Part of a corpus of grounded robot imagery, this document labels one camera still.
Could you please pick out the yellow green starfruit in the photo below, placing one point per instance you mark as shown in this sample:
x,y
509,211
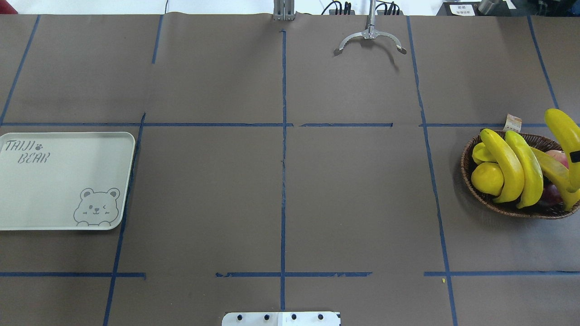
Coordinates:
x,y
480,154

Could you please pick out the red pink apple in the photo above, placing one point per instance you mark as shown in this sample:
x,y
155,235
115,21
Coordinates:
x,y
559,156

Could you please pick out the white metal base plate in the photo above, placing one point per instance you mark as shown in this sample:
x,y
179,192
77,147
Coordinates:
x,y
323,318

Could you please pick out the aluminium frame post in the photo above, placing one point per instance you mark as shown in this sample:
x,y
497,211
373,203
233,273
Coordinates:
x,y
284,10

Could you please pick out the yellow lemon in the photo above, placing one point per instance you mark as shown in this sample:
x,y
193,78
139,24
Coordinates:
x,y
488,178

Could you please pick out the brown wicker basket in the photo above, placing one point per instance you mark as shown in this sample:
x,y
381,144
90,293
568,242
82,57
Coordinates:
x,y
468,165

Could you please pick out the pale green bear tray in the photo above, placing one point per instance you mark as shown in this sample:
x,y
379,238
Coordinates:
x,y
64,180

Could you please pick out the yellow banana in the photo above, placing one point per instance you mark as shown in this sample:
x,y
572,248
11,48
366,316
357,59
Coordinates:
x,y
567,133
558,175
509,163
533,177

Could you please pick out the black power strip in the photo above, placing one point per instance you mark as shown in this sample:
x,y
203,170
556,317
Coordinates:
x,y
382,8

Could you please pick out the dark purple fruit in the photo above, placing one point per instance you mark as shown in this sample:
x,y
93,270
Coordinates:
x,y
550,196

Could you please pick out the paper tag on basket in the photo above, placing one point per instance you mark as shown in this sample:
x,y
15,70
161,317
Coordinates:
x,y
513,123

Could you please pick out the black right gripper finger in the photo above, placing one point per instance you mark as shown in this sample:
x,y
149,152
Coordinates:
x,y
574,157

